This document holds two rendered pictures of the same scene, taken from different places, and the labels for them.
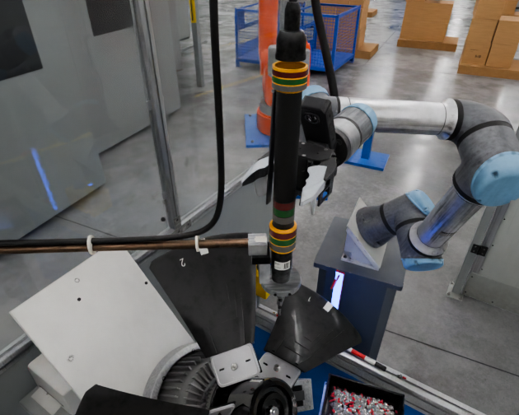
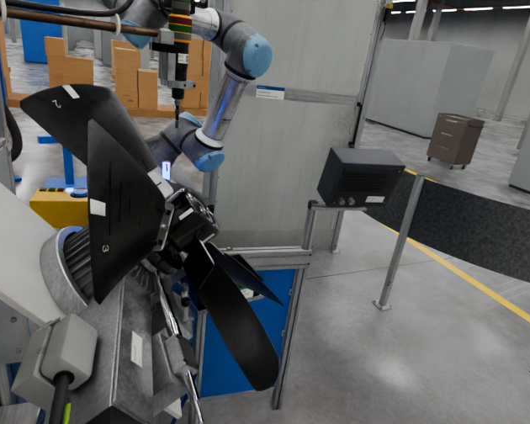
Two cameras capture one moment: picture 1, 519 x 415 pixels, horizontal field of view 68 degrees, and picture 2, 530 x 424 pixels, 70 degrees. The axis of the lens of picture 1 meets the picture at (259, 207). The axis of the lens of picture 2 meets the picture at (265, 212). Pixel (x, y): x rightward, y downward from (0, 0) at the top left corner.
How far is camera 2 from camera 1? 63 cm
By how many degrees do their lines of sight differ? 46
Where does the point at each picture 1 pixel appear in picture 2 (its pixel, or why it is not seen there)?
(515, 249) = (230, 199)
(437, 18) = (82, 71)
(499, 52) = (145, 97)
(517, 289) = (241, 230)
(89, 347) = not seen: outside the picture
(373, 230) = (161, 152)
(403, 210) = (182, 127)
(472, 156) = (237, 40)
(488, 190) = (254, 60)
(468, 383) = not seen: hidden behind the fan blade
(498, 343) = not seen: hidden behind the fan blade
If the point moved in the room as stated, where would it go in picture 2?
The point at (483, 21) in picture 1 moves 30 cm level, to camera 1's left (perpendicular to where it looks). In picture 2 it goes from (125, 71) to (111, 71)
